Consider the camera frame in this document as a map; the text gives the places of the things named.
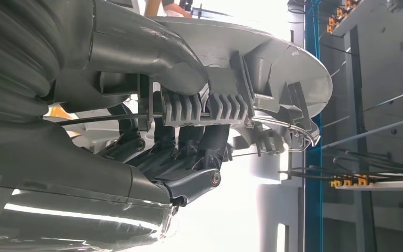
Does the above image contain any person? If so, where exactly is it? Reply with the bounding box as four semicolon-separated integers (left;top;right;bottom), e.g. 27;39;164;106
143;0;193;19

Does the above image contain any grey wiring board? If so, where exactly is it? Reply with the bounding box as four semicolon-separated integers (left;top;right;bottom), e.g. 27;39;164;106
321;0;403;252

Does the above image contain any black cable bundle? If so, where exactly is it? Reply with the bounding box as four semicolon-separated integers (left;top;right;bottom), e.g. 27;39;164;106
278;149;403;182

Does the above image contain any blue upright post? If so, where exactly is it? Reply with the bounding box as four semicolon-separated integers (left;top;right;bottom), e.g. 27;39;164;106
303;0;324;252

